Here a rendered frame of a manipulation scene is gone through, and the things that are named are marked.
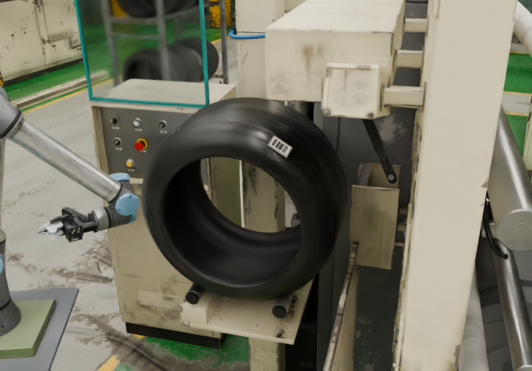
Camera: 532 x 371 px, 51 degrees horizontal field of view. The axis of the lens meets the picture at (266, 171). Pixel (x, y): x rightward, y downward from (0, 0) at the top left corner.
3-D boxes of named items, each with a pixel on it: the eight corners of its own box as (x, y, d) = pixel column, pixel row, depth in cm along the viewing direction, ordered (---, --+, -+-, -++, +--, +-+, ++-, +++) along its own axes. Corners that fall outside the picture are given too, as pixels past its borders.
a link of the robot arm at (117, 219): (128, 195, 234) (130, 217, 238) (99, 202, 228) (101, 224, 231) (137, 203, 227) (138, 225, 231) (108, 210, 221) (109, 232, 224)
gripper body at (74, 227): (66, 228, 212) (97, 221, 218) (59, 215, 218) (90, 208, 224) (67, 244, 216) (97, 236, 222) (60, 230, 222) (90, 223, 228)
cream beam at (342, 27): (315, 42, 167) (317, -10, 161) (401, 45, 161) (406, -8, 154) (261, 101, 113) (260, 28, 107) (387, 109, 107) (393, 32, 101)
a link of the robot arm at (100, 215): (100, 202, 227) (100, 221, 232) (89, 206, 224) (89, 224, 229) (108, 215, 221) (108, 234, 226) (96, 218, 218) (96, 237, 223)
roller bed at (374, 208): (355, 235, 206) (359, 161, 194) (395, 240, 203) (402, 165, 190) (347, 264, 189) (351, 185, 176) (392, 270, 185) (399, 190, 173)
